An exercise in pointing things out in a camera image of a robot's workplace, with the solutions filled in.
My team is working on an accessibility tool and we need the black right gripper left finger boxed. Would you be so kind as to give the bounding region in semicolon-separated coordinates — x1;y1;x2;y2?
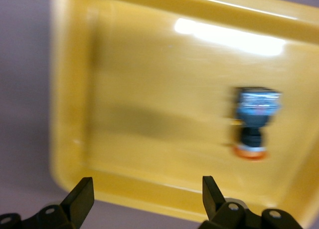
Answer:
0;177;95;229

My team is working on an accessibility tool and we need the yellow cap push button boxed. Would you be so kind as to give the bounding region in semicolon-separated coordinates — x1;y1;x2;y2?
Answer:
223;86;284;162

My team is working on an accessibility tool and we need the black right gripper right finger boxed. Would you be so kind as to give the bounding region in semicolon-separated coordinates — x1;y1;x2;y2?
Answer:
199;176;304;229

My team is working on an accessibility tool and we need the yellow plastic tray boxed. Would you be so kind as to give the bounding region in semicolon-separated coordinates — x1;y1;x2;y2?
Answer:
48;0;319;229

